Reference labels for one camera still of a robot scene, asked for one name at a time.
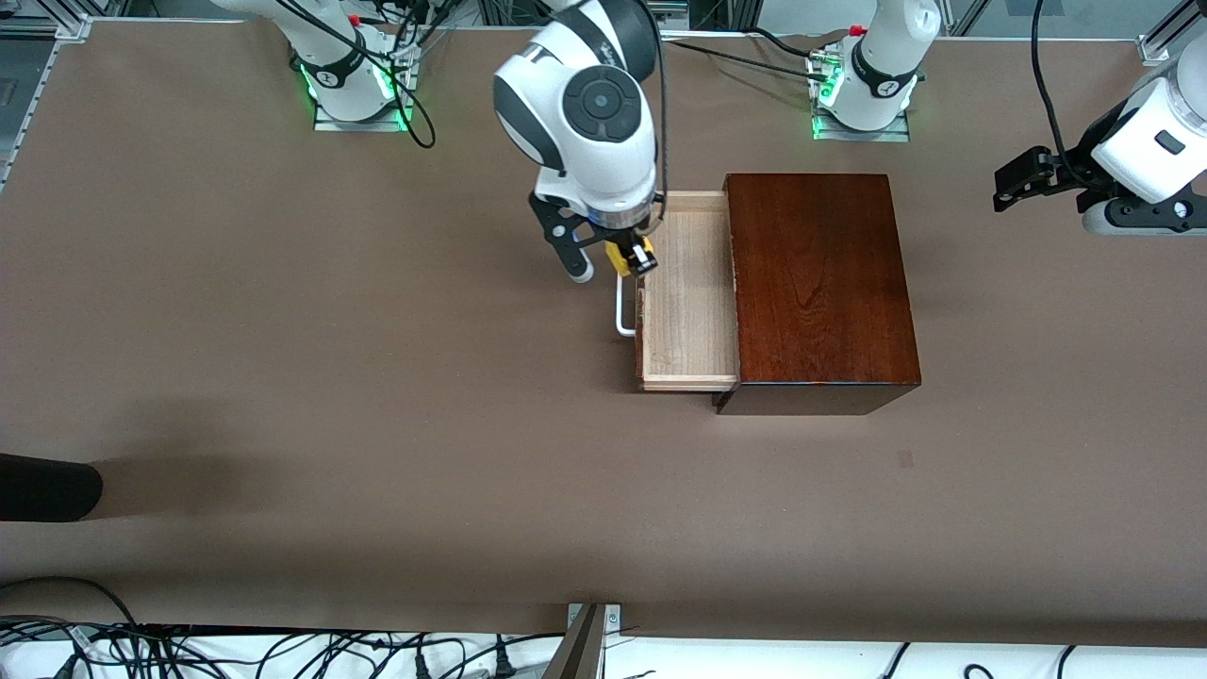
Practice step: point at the dark brown wooden cabinet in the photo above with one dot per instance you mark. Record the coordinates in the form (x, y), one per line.
(820, 283)

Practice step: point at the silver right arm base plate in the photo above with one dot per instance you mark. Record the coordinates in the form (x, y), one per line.
(363, 123)

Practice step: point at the aluminium frame profile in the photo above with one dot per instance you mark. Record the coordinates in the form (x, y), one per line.
(1158, 45)
(38, 24)

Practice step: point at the yellow cube block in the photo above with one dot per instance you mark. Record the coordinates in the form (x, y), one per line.
(619, 259)

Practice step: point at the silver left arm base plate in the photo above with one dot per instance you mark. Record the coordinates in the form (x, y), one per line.
(863, 135)

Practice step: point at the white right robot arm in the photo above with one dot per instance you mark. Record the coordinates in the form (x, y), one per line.
(585, 123)

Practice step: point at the light wooden drawer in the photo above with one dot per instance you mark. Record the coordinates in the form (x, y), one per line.
(688, 311)

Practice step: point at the black cylindrical object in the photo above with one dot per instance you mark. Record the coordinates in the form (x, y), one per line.
(47, 488)

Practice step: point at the silver frame rail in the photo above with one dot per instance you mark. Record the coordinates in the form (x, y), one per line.
(679, 11)

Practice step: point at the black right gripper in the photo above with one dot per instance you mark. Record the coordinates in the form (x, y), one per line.
(630, 237)

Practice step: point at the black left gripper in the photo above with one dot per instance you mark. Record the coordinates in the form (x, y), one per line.
(1072, 172)

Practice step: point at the silver corner bracket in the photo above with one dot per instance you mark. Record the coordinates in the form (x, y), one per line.
(611, 618)

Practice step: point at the aluminium frame post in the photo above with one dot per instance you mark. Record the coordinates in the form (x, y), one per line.
(577, 655)

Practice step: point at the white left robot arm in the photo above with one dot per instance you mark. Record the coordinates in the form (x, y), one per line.
(886, 57)

